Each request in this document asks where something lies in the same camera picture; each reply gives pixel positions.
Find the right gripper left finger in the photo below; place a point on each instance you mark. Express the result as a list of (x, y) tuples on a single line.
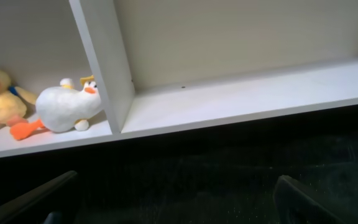
[(36, 202)]

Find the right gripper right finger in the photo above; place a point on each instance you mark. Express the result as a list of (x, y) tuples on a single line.
[(300, 205)]

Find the white plush duck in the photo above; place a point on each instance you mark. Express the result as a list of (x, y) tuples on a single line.
[(64, 107)]

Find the yellow plush duck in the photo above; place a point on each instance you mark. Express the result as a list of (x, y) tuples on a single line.
[(3, 105)]

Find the white shelf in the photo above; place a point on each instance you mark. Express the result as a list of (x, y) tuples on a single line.
[(228, 99)]

